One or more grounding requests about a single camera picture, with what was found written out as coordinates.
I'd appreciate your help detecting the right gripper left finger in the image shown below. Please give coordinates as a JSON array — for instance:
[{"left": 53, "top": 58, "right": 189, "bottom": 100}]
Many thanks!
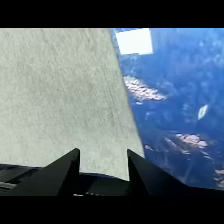
[{"left": 13, "top": 147, "right": 81, "bottom": 197}]

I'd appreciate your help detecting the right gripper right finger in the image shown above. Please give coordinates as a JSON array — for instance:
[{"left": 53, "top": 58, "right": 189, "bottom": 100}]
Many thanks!
[{"left": 126, "top": 148, "right": 208, "bottom": 197}]

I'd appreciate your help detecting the grey garment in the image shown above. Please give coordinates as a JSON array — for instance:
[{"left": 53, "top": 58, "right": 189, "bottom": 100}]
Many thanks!
[{"left": 0, "top": 27, "right": 146, "bottom": 183}]

